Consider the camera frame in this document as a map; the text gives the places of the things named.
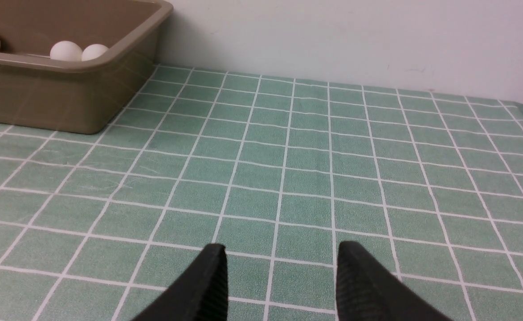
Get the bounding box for olive green plastic bin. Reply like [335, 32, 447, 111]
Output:
[0, 0, 174, 134]

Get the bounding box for green checkered tablecloth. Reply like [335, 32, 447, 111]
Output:
[0, 66, 523, 321]

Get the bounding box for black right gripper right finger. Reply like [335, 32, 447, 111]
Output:
[335, 241, 449, 321]

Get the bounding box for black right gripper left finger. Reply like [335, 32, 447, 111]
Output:
[133, 243, 229, 321]

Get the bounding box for white logo ball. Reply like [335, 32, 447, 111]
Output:
[82, 43, 109, 62]
[49, 41, 83, 62]

